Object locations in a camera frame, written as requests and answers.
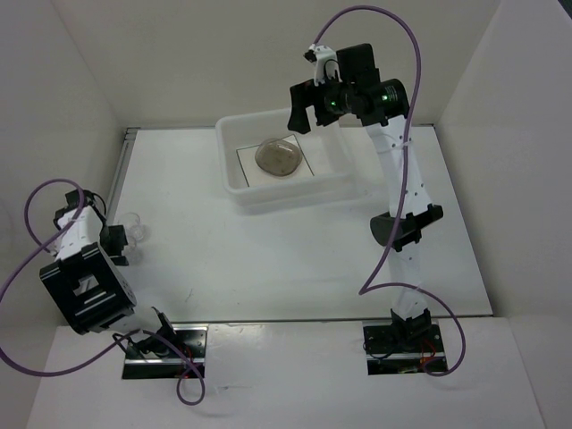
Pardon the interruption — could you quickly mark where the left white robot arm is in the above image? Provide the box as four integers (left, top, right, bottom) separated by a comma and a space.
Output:
39, 205, 178, 358

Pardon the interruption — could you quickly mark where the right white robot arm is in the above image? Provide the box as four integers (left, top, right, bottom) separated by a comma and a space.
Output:
288, 80, 443, 353

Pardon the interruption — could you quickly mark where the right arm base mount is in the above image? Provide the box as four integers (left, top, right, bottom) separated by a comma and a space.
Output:
362, 322, 449, 375

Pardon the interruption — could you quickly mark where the square white black-rimmed plate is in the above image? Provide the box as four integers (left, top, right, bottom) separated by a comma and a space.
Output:
237, 134, 314, 188

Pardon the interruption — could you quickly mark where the small clear glass cup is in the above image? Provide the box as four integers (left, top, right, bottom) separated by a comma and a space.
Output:
118, 212, 146, 265

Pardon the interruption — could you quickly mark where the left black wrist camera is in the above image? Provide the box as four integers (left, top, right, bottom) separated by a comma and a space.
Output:
53, 189, 107, 231

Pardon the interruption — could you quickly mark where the clear glass dish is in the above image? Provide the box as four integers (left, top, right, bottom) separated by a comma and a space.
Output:
255, 139, 302, 177
255, 154, 301, 177

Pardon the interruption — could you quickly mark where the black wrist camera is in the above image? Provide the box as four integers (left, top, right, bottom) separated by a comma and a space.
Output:
302, 41, 408, 122
53, 189, 107, 231

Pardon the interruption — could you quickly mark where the translucent white plastic bin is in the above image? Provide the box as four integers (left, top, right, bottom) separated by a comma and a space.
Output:
215, 108, 355, 207

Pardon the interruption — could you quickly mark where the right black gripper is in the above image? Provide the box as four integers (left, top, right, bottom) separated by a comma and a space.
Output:
286, 69, 354, 134

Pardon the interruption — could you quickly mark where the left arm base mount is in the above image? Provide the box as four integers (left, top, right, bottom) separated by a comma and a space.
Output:
121, 324, 208, 380

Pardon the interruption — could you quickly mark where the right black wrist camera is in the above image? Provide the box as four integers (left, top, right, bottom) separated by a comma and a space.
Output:
302, 41, 408, 122

